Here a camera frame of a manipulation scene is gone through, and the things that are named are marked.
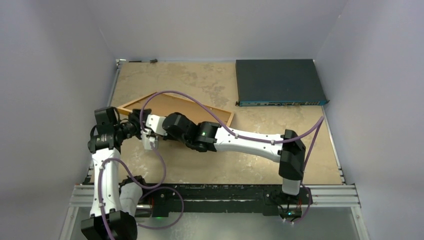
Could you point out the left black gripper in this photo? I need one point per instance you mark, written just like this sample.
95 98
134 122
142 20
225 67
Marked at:
137 113

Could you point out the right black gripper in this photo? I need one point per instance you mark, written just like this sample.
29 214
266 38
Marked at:
168 135

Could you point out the wooden picture frame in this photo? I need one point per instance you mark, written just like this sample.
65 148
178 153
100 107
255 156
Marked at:
165 104

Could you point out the brown cardboard backing board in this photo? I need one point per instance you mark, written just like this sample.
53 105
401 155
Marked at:
225 116

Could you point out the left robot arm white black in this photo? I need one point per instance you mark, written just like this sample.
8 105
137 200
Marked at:
108 218

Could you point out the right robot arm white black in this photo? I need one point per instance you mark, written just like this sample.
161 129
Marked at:
285 149

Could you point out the black mounting plate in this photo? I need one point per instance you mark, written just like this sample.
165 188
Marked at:
265 199

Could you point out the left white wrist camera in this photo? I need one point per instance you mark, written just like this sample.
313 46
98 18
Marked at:
149 139

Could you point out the dark blue network switch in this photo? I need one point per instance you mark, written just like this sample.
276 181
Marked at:
278 82

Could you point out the aluminium rail base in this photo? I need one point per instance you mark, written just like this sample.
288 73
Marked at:
322 195

